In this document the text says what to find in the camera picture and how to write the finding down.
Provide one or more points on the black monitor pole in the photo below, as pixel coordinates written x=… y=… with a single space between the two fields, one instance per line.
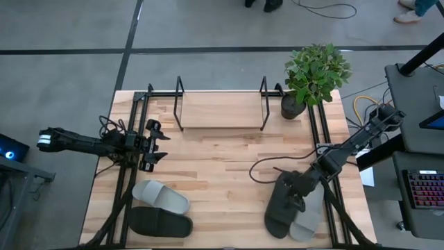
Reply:
x=421 y=55

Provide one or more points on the white paper sheet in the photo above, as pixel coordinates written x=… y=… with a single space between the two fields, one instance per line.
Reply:
x=367 y=177

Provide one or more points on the green potted plant black pot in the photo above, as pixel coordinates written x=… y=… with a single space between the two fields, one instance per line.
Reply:
x=314 y=74

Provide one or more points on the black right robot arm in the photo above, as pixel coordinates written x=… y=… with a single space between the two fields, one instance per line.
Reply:
x=357 y=139

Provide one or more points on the black aluminium rig frame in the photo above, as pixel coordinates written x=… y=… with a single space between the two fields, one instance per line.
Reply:
x=161 y=94

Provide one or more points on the black desk support bar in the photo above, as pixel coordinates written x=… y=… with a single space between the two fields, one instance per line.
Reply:
x=378 y=154

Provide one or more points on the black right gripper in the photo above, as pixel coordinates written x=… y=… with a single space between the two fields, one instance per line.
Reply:
x=307 y=182

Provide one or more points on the black caster wheel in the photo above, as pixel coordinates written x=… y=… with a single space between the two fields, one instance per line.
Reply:
x=401 y=225

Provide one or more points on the person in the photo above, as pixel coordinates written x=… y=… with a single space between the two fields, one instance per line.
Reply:
x=407 y=16
x=272 y=5

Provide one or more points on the backlit black keyboard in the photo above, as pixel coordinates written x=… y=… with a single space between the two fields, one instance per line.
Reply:
x=425 y=189

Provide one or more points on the wooden shelf black metal frame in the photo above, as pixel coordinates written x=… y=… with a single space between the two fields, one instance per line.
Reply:
x=222 y=109

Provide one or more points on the black computer blue light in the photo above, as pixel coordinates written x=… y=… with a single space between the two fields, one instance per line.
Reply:
x=12 y=149

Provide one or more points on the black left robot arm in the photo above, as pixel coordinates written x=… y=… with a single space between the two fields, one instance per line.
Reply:
x=76 y=140

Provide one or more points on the grey desk top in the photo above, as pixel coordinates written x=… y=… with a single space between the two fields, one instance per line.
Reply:
x=416 y=222
x=409 y=114

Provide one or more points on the grey slide sandal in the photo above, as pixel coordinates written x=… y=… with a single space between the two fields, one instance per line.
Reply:
x=163 y=198
x=308 y=224

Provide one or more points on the black tablet screen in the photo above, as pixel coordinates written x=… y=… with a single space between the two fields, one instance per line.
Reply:
x=435 y=122

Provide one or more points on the dark grey side table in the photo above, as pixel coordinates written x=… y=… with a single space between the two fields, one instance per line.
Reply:
x=21 y=167

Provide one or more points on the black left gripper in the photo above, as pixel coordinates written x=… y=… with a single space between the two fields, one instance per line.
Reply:
x=143 y=147

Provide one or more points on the black slide sandal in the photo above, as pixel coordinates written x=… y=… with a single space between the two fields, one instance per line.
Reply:
x=156 y=222
x=277 y=222

